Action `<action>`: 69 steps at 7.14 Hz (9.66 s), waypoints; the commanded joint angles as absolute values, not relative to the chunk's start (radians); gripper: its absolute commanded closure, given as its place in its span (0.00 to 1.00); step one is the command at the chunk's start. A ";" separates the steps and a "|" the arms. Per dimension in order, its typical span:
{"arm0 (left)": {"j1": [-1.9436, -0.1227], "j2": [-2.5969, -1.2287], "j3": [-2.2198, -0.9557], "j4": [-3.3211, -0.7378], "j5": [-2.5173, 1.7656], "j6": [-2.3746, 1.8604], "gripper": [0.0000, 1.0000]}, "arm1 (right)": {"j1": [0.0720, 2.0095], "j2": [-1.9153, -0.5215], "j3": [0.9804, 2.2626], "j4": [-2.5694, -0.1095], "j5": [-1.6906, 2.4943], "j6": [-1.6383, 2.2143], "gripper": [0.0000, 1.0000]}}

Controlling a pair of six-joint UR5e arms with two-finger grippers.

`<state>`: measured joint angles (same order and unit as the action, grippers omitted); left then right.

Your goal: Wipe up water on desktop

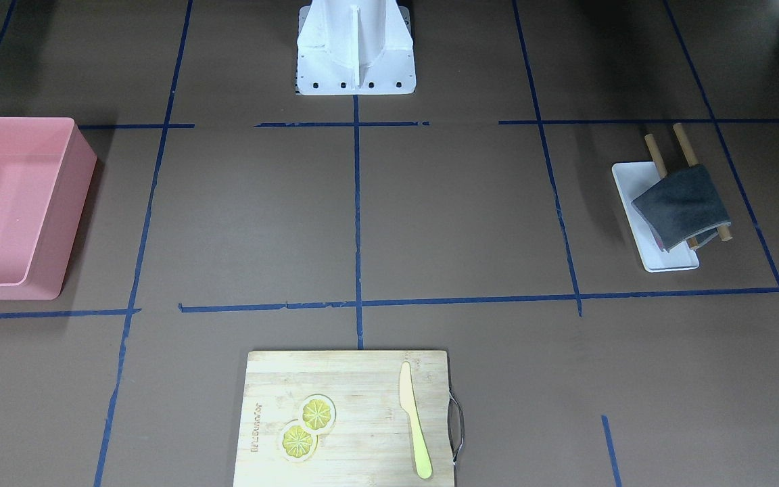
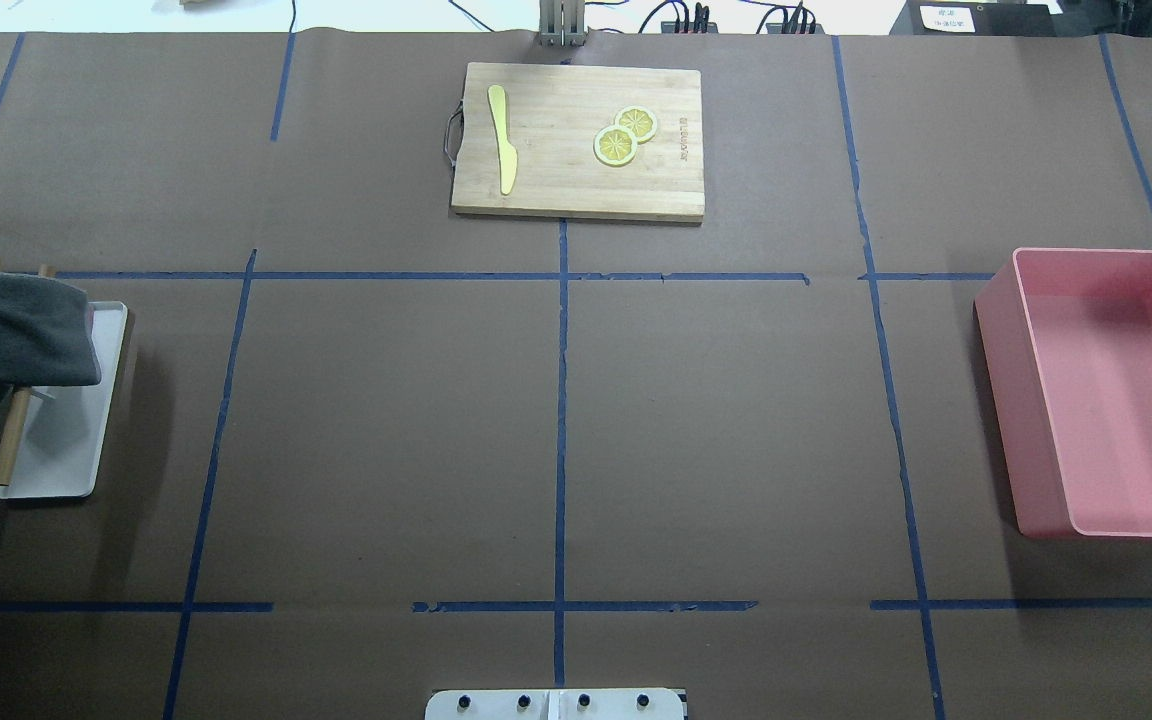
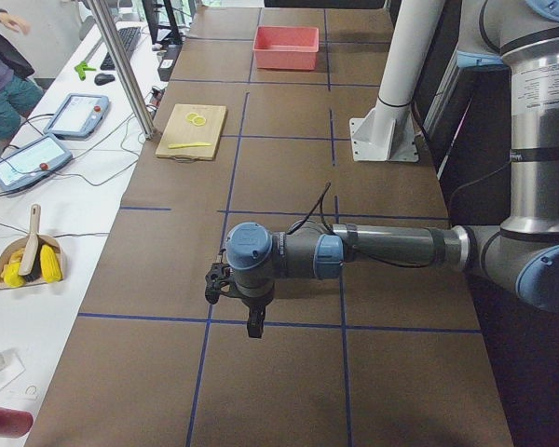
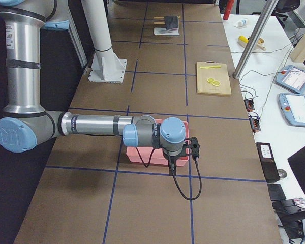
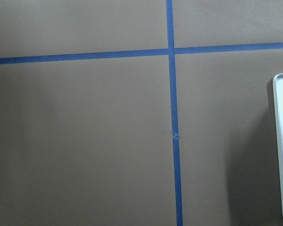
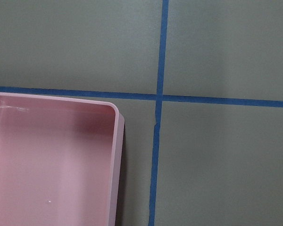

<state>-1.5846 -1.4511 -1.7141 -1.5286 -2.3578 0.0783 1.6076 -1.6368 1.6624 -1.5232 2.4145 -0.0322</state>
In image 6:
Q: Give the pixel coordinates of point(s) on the pink plastic bin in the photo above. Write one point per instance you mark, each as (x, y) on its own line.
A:
(59, 161)

